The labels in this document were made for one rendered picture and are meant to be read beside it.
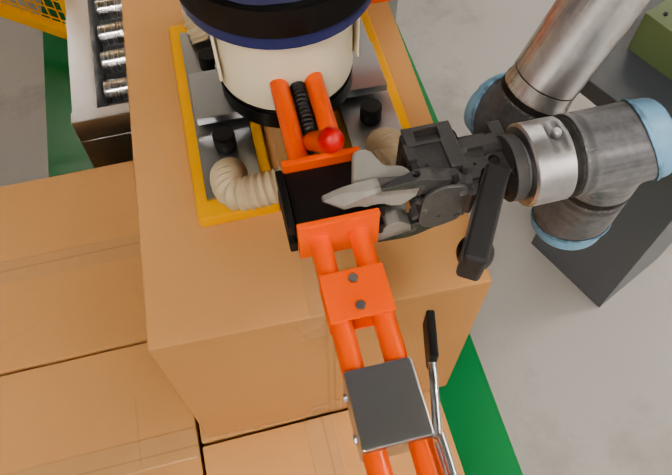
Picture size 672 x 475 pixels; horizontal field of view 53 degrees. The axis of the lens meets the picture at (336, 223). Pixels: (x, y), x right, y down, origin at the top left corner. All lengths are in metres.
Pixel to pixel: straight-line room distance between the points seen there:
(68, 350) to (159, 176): 0.48
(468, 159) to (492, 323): 1.16
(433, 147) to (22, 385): 0.85
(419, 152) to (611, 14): 0.26
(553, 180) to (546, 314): 1.20
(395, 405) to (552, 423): 1.22
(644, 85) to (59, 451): 1.17
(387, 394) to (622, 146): 0.35
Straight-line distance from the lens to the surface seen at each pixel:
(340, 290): 0.62
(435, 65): 2.32
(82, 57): 1.59
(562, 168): 0.71
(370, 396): 0.58
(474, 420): 1.74
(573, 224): 0.84
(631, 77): 1.35
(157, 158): 0.91
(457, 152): 0.69
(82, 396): 1.23
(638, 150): 0.75
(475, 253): 0.64
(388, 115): 0.89
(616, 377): 1.88
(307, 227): 0.63
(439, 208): 0.69
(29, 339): 1.30
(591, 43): 0.81
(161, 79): 0.99
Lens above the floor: 1.65
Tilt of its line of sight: 59 degrees down
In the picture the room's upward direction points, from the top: straight up
